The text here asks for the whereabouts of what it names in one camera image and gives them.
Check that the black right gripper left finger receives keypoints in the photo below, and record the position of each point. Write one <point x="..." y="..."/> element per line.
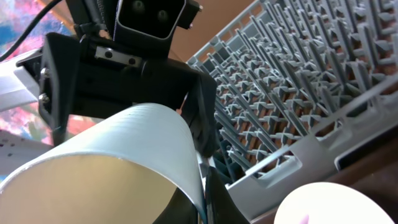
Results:
<point x="179" y="210"/>

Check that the white pink-rimmed bowl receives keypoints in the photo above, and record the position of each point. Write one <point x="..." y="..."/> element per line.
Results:
<point x="327" y="202"/>

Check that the grey plastic dishwasher rack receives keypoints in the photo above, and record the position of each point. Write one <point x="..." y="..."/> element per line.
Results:
<point x="302" y="87"/>

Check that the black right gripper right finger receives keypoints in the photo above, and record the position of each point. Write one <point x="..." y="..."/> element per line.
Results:
<point x="220" y="207"/>

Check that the light blue cup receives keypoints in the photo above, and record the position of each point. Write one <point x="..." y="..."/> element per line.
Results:
<point x="124" y="169"/>

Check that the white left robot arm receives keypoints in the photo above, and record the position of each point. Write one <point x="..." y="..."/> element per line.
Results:
<point x="19" y="88"/>

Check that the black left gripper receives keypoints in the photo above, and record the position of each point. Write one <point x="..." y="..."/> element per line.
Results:
<point x="73" y="79"/>

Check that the dark brown serving tray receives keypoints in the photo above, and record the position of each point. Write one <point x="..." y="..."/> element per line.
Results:
<point x="371" y="170"/>

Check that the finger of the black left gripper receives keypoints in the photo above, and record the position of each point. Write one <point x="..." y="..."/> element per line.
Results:
<point x="198" y="111"/>

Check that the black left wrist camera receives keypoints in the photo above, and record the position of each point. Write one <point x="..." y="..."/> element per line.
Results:
<point x="141" y="27"/>

